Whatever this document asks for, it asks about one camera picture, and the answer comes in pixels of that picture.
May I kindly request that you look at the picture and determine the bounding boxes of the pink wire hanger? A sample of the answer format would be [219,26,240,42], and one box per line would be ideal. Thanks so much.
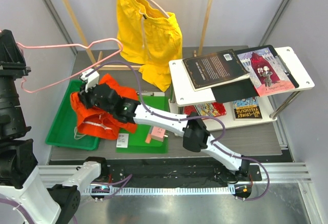
[16,38,124,93]

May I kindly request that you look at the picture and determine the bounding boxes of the orange shorts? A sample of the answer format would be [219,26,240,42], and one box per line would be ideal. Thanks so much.
[70,74,138,140]

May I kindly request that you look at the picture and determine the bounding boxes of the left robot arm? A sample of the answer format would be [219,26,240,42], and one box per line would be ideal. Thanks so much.
[1,30,109,223]

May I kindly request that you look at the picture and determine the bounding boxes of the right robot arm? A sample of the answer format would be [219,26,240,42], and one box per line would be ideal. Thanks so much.
[77,83,250,180]

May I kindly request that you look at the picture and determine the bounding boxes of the yellow shorts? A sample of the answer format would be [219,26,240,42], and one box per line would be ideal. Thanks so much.
[116,0,182,92]

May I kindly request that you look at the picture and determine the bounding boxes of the green plastic tray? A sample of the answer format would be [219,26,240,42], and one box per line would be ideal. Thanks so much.
[45,80,100,151]

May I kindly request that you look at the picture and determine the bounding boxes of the green clipboard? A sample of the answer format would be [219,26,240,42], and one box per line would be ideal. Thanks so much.
[116,92,169,154]

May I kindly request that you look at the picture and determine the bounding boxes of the orange blue highlighter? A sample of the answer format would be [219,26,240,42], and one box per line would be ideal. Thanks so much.
[145,133,152,144]

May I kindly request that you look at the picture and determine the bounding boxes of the pink cube power adapter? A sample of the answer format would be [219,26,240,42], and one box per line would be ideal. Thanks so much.
[149,126,168,142]

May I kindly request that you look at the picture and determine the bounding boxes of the white two-tier shelf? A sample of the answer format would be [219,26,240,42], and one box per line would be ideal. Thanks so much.
[169,47,315,129]

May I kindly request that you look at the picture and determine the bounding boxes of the black hardcover book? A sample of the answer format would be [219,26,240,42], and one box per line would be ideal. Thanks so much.
[182,49,250,91]

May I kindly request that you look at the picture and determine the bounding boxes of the red treehouse book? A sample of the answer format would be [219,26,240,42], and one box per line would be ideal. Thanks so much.
[183,102,227,117]

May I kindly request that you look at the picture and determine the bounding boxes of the black yellow treehouse book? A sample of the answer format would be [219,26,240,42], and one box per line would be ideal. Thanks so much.
[231,97,262,120]

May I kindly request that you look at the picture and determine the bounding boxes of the wooden clothes rack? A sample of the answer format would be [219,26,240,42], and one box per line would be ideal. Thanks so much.
[62,0,213,57]

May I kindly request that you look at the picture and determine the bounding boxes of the illustrated red castle book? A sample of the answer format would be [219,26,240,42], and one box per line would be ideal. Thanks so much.
[237,45,296,97]

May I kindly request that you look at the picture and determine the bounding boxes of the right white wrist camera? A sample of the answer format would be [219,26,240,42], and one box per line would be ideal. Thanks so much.
[79,69,99,93]

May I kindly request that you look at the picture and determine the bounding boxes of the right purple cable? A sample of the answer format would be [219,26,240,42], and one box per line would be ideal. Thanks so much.
[88,60,270,201]

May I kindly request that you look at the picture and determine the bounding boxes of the aluminium rail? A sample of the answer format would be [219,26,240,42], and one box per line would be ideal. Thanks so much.
[32,162,315,196]

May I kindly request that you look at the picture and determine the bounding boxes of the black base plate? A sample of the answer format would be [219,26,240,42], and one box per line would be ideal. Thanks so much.
[107,157,262,188]

